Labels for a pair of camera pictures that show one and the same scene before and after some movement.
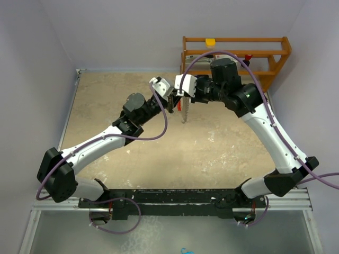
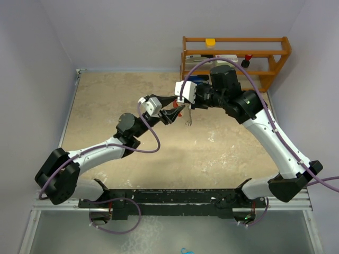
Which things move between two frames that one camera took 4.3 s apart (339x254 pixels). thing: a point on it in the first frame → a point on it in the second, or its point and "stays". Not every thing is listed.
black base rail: (219, 203) stays
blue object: (187, 252) stays
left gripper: (172, 100) → (166, 116)
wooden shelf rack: (261, 56) stays
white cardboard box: (225, 56) stays
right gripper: (196, 99) → (196, 104)
